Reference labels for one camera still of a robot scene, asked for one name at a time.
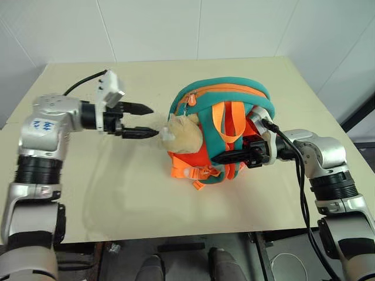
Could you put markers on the beige plush toy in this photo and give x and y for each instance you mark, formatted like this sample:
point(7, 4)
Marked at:
point(186, 134)

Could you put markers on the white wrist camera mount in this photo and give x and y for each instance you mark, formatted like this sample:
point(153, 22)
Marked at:
point(256, 116)
point(110, 82)

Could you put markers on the black flat bar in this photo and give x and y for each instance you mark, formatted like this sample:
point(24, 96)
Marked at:
point(181, 247)

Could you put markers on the orange and teal backpack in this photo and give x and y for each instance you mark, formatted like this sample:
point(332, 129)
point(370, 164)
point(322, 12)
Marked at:
point(222, 87)

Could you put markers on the dark rounded shape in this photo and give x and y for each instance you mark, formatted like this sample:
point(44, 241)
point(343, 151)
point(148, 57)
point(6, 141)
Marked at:
point(227, 265)
point(152, 267)

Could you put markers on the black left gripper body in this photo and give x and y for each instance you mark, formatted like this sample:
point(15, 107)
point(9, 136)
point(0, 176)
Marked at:
point(112, 121)

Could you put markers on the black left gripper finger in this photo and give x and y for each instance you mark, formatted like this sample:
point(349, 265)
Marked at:
point(136, 109)
point(139, 133)

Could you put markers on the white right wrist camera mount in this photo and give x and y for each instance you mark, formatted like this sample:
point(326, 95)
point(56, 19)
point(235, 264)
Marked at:
point(256, 116)

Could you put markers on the black metal table frame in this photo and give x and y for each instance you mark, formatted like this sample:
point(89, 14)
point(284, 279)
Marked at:
point(263, 257)

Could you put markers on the white crumpled scrap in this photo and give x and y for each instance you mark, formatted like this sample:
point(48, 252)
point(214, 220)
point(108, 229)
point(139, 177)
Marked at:
point(115, 248)

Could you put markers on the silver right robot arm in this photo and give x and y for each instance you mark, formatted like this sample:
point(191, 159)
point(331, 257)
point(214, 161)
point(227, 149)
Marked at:
point(322, 149)

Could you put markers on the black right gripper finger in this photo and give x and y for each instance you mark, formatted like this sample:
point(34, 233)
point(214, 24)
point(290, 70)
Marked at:
point(231, 156)

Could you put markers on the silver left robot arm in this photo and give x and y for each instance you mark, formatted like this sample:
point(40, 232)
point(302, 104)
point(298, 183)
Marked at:
point(44, 128)

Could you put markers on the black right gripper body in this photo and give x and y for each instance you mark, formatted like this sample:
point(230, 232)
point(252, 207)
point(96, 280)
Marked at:
point(256, 153)

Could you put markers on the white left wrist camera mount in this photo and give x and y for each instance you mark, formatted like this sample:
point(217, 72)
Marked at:
point(110, 82)

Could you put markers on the black metal stand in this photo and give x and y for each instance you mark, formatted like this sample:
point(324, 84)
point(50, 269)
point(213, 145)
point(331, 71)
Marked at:
point(359, 114)

